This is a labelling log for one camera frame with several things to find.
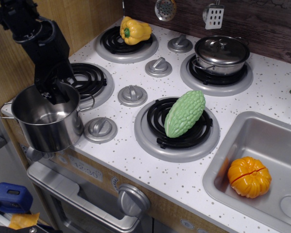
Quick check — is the back right stove burner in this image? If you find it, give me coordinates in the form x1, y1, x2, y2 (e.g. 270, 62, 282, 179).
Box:
180, 54, 253, 97

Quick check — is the lidded steel pot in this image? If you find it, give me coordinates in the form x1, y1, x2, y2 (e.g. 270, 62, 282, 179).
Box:
192, 35, 250, 75

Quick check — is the grey knob front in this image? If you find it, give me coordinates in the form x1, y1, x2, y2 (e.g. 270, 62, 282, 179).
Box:
83, 117, 117, 144

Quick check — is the front right stove burner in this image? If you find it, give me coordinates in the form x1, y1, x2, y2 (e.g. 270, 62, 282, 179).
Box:
134, 98, 220, 163

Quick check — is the orange toy pumpkin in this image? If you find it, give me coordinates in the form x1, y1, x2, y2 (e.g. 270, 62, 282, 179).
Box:
227, 156, 272, 199

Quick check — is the blue clamp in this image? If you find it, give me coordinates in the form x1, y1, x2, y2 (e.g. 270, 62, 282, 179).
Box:
0, 183, 33, 214

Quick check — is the green toy bitter gourd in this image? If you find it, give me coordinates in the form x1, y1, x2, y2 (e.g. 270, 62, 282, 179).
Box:
164, 90, 206, 138

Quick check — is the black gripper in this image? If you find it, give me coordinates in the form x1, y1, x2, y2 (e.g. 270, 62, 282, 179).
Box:
20, 20, 72, 105

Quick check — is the grey knob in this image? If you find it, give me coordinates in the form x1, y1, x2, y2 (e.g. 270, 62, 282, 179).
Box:
83, 117, 117, 144
167, 34, 193, 53
145, 57, 173, 78
117, 85, 148, 107

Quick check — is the grey knob middle lower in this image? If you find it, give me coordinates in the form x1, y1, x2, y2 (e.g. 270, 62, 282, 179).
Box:
117, 85, 148, 107

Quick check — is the hanging slotted spatula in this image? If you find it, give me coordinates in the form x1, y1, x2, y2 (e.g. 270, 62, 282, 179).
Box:
203, 0, 225, 30

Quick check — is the stove burner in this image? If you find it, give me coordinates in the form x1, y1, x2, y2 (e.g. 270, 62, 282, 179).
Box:
180, 54, 253, 97
62, 63, 114, 109
134, 98, 220, 163
95, 26, 159, 64

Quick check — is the yellow toy bell pepper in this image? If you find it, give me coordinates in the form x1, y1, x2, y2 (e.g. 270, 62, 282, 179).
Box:
120, 17, 152, 46

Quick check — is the oven dial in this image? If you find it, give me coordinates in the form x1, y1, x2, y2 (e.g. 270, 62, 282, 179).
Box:
26, 147, 53, 162
117, 183, 151, 217

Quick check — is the back left stove burner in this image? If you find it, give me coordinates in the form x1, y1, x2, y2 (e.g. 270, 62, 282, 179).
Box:
95, 26, 159, 64

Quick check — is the hanging steel strainer ladle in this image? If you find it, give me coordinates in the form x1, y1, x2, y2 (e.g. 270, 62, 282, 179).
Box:
155, 0, 177, 22

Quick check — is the left oven dial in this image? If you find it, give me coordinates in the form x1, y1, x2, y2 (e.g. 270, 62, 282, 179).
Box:
26, 147, 53, 162

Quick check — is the grey knob middle upper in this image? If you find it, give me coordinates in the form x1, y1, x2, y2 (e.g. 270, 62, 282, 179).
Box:
145, 57, 173, 78

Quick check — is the grey knob back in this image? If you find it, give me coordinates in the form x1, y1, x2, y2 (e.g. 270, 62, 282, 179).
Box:
167, 34, 193, 53

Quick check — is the grey toy sink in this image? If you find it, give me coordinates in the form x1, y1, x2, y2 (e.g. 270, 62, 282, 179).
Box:
203, 112, 291, 233

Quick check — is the oven clock display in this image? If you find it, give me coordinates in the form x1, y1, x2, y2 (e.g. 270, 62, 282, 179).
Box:
68, 155, 103, 182

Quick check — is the yellow cloth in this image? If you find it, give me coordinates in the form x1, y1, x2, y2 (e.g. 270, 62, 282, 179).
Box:
8, 213, 40, 230

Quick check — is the right oven dial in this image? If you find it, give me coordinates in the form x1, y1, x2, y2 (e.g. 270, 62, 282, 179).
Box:
117, 183, 151, 217

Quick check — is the front left stove burner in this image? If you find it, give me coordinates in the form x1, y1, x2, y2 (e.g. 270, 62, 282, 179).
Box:
62, 63, 114, 109

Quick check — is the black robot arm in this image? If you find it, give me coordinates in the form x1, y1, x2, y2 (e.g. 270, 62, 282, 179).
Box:
0, 0, 73, 104

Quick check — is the grey oven door handle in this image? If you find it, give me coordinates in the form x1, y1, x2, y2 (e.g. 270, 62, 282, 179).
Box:
27, 162, 143, 233

